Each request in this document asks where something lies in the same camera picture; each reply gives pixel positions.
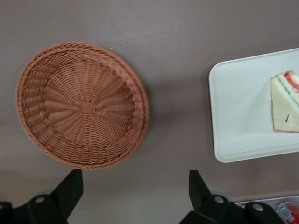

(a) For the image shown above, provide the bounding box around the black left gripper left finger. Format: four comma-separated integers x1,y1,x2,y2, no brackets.
0,169,84,224

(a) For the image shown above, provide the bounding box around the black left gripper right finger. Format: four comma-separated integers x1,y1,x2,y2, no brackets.
179,169,287,224

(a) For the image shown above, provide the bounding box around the triangular sandwich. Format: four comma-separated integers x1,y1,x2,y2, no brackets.
270,70,299,134

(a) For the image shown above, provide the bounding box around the beige rectangular tray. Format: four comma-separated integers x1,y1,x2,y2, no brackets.
208,47,299,163

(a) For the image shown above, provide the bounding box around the brown round wicker basket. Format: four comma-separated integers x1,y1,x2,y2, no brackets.
15,42,150,170

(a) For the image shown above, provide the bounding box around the red cola bottle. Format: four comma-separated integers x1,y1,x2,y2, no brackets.
276,202,299,224

